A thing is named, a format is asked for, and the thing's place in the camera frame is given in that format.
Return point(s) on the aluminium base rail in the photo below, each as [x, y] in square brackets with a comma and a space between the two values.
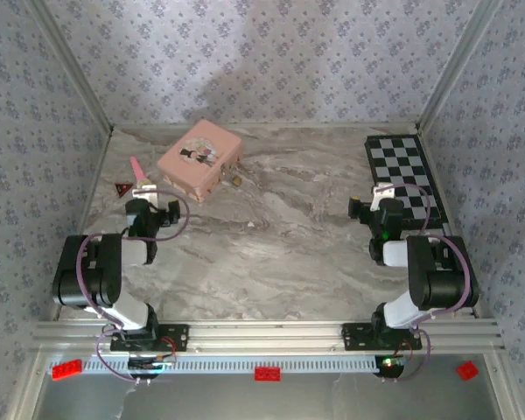
[262, 336]

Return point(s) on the aluminium frame post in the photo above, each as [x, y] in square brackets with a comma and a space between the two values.
[459, 65]

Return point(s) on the small brass padlock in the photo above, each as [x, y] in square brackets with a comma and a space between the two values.
[235, 179]

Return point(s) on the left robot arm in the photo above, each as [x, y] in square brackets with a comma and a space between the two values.
[87, 271]

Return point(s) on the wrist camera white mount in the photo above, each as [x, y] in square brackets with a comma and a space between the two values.
[381, 194]
[145, 193]

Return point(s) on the pink tin box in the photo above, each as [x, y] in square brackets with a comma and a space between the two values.
[197, 157]

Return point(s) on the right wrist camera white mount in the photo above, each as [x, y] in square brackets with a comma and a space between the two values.
[381, 194]

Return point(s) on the pink toy microphone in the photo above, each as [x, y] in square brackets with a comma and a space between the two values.
[137, 170]

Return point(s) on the red black triangle piece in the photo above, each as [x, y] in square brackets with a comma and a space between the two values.
[123, 188]

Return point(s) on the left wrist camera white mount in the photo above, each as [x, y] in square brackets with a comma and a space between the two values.
[145, 193]

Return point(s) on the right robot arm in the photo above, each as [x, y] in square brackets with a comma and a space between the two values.
[442, 275]

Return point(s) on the black grey chessboard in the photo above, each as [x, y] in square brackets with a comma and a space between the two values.
[402, 166]

